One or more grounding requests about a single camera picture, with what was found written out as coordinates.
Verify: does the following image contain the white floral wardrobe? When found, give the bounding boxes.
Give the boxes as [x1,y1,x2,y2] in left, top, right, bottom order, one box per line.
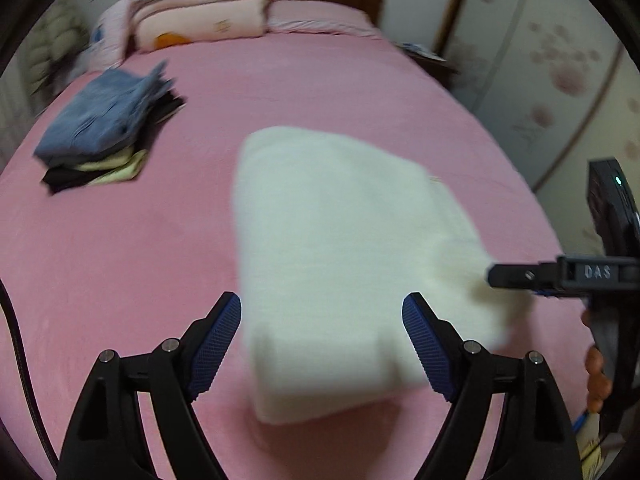
[445,0,639,254]

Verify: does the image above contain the person's right hand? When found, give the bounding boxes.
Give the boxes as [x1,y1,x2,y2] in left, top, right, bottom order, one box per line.
[579,309,614,415]

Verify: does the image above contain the pink bed sheet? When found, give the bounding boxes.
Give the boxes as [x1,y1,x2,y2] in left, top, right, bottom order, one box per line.
[1,34,590,479]

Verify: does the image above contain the folded blue jeans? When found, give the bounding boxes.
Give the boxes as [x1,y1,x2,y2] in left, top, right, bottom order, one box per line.
[34,61,174,168]

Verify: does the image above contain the olive puffer jacket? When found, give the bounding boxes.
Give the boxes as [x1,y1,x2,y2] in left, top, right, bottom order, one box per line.
[22,0,90,108]

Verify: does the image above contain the folded black garment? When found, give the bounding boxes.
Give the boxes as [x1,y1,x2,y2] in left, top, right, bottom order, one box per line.
[41,91,186,195]

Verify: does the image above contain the pink pillow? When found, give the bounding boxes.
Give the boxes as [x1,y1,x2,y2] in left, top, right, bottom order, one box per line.
[267,0,380,38]

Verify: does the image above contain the black cable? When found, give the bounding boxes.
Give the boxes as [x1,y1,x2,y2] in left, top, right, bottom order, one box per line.
[0,278,61,470]

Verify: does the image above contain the folded pink patterned quilt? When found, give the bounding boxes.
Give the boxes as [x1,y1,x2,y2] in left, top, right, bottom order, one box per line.
[88,0,267,72]

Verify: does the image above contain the white fluffy sweater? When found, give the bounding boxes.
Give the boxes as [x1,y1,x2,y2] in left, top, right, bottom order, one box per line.
[233,126,532,425]

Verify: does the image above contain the dark wooden nightstand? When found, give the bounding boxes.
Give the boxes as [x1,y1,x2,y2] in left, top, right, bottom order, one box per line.
[396,44,458,90]

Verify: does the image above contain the folded pale yellow garment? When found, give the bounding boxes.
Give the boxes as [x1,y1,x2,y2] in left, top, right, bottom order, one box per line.
[74,148,149,185]

